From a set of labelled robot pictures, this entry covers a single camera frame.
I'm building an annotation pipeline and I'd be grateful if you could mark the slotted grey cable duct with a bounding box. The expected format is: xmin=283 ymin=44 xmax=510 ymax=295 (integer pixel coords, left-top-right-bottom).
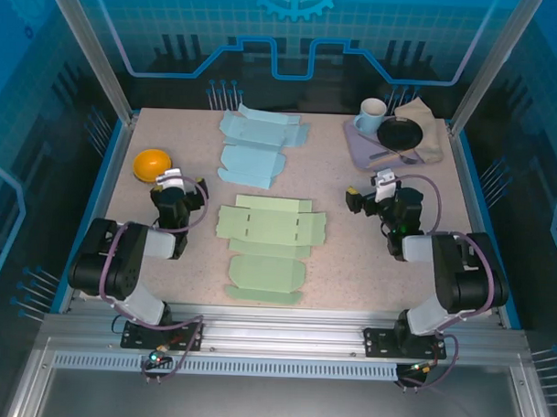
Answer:
xmin=51 ymin=350 xmax=405 ymax=383

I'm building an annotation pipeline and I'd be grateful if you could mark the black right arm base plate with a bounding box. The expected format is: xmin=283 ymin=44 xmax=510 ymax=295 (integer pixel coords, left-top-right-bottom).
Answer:
xmin=362 ymin=327 xmax=449 ymax=362

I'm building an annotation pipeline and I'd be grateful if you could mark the aluminium frame post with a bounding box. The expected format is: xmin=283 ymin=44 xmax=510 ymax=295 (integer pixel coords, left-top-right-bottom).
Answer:
xmin=39 ymin=0 xmax=143 ymax=125
xmin=447 ymin=0 xmax=543 ymax=139

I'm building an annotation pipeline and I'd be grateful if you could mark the aluminium mounting rail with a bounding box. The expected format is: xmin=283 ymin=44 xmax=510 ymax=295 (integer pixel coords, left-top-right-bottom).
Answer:
xmin=42 ymin=298 xmax=532 ymax=365

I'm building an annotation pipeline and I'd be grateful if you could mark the aluminium table side rail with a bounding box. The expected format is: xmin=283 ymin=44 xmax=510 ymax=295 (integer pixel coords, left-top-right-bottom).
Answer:
xmin=57 ymin=109 xmax=139 ymax=316
xmin=441 ymin=120 xmax=514 ymax=327

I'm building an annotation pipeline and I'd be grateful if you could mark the light blue mug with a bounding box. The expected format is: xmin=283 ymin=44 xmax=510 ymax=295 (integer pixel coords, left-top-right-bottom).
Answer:
xmin=351 ymin=97 xmax=389 ymax=135

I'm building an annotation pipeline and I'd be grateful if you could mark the green paper box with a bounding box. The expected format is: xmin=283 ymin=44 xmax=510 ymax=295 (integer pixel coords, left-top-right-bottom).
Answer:
xmin=213 ymin=193 xmax=328 ymax=307

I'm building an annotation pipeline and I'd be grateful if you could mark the lavender tray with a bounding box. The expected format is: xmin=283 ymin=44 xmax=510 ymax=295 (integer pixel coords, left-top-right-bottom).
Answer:
xmin=342 ymin=114 xmax=430 ymax=173

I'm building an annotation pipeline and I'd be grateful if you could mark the metal fork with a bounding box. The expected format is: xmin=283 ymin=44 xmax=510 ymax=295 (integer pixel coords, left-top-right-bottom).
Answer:
xmin=355 ymin=133 xmax=420 ymax=166

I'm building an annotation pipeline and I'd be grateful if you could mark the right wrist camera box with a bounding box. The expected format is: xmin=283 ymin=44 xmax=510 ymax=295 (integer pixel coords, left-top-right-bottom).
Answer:
xmin=370 ymin=168 xmax=398 ymax=204

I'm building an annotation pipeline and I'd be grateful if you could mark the orange bowl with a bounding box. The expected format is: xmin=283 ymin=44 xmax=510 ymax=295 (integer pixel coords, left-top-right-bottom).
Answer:
xmin=131 ymin=146 xmax=175 ymax=185

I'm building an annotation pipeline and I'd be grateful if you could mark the beige cloth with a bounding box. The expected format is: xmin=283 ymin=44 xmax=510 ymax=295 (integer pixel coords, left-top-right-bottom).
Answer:
xmin=391 ymin=95 xmax=447 ymax=165

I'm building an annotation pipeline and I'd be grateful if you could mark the cable connector with green light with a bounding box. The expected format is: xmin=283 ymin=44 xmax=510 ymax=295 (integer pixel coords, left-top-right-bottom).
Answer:
xmin=144 ymin=347 xmax=172 ymax=369
xmin=402 ymin=358 xmax=439 ymax=380

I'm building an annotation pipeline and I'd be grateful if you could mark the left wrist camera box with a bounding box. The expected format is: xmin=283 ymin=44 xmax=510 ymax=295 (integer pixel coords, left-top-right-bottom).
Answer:
xmin=154 ymin=166 xmax=186 ymax=191

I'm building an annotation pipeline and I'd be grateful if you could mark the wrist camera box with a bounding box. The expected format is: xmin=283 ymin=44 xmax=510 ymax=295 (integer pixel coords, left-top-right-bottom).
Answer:
xmin=154 ymin=166 xmax=186 ymax=191
xmin=370 ymin=168 xmax=398 ymax=204

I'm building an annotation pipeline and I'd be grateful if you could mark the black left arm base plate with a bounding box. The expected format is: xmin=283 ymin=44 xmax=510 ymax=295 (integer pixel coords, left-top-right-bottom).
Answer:
xmin=120 ymin=319 xmax=206 ymax=353

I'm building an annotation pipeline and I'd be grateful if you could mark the light blue paper box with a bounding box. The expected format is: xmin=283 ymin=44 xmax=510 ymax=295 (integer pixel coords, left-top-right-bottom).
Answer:
xmin=214 ymin=102 xmax=313 ymax=192

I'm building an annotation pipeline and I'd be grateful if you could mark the black plate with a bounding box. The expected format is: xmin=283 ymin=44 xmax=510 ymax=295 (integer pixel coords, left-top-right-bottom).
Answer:
xmin=376 ymin=115 xmax=424 ymax=151

